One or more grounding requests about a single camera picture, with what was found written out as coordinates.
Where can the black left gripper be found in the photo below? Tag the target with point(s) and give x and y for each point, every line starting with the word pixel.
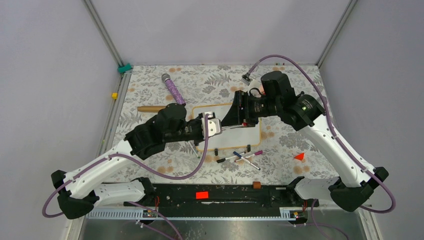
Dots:
pixel 199 119

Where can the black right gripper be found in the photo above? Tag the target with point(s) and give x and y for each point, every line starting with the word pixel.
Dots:
pixel 235 115

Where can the yellow framed whiteboard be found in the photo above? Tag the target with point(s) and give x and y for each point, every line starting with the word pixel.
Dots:
pixel 229 138

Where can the red capped whiteboard marker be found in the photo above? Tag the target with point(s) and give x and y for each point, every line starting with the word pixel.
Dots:
pixel 243 125

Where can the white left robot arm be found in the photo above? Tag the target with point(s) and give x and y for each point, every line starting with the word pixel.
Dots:
pixel 79 191

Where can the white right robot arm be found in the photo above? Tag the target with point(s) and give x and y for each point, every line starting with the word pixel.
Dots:
pixel 357 179

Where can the green capped whiteboard marker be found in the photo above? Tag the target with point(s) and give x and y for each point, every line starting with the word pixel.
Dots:
pixel 194 150

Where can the blue capped whiteboard marker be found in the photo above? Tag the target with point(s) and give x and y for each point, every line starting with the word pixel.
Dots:
pixel 244 159

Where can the black capped whiteboard marker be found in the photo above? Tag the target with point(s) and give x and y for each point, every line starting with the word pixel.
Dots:
pixel 231 157

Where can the magenta capped whiteboard marker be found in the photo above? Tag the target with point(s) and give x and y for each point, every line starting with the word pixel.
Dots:
pixel 250 155

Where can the pink toy microphone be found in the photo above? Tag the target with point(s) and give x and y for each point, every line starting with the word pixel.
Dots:
pixel 261 90

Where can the purple glitter toy microphone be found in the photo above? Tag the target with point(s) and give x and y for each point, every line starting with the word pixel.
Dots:
pixel 166 78

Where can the floral patterned table mat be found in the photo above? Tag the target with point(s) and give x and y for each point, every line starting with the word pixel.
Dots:
pixel 211 85

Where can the red tape label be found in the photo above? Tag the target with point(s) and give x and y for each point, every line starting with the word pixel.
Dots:
pixel 201 195

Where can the brown cylinder block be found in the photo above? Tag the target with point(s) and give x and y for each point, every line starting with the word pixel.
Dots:
pixel 256 185

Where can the red triangular block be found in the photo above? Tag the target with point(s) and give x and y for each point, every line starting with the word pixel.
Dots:
pixel 300 156

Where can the small yellow cube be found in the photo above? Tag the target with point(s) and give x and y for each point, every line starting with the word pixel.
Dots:
pixel 114 96

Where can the teal corner clamp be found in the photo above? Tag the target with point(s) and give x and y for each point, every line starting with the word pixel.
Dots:
pixel 123 69

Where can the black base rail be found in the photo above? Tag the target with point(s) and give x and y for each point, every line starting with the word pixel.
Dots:
pixel 225 201

